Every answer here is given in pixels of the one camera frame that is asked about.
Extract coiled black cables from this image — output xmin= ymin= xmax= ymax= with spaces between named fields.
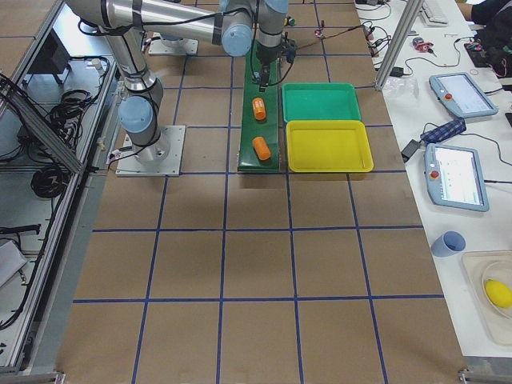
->
xmin=0 ymin=90 xmax=101 ymax=198

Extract lower teach pendant tablet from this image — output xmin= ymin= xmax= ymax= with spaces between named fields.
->
xmin=424 ymin=143 xmax=490 ymax=212

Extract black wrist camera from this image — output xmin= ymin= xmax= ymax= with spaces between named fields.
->
xmin=282 ymin=39 xmax=298 ymax=65

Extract aluminium frame post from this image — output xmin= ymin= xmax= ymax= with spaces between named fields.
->
xmin=374 ymin=0 xmax=422 ymax=90

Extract upper teach pendant tablet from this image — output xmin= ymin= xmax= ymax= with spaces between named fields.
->
xmin=429 ymin=72 xmax=498 ymax=118

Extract blue plastic cup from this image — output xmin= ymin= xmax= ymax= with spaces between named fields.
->
xmin=431 ymin=230 xmax=466 ymax=258

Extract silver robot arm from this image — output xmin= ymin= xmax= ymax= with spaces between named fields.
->
xmin=67 ymin=1 xmax=289 ymax=116

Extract red black conveyor cable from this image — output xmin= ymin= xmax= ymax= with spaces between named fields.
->
xmin=295 ymin=23 xmax=366 ymax=51

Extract plaid blue pouch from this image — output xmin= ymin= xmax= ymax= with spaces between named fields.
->
xmin=420 ymin=118 xmax=466 ymax=144

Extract green conveyor belt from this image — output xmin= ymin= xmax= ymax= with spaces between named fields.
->
xmin=238 ymin=43 xmax=280 ymax=174

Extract clear plastic bag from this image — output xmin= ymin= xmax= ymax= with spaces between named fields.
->
xmin=382 ymin=77 xmax=419 ymax=98

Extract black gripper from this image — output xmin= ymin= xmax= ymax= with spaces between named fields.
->
xmin=252 ymin=46 xmax=278 ymax=93

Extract teach pendant tablet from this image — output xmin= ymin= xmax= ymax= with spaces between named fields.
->
xmin=424 ymin=143 xmax=490 ymax=212
xmin=429 ymin=72 xmax=498 ymax=118

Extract green plastic tray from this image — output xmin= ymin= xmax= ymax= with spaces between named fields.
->
xmin=282 ymin=82 xmax=361 ymax=122

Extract yellow lemon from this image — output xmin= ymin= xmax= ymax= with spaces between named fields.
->
xmin=484 ymin=279 xmax=511 ymax=309

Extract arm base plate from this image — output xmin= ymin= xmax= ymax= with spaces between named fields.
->
xmin=148 ymin=35 xmax=198 ymax=56
xmin=115 ymin=125 xmax=186 ymax=177

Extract yellow plastic tray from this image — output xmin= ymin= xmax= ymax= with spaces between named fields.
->
xmin=286 ymin=120 xmax=374 ymax=173

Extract black power adapter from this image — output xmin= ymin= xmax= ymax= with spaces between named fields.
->
xmin=401 ymin=139 xmax=421 ymax=163

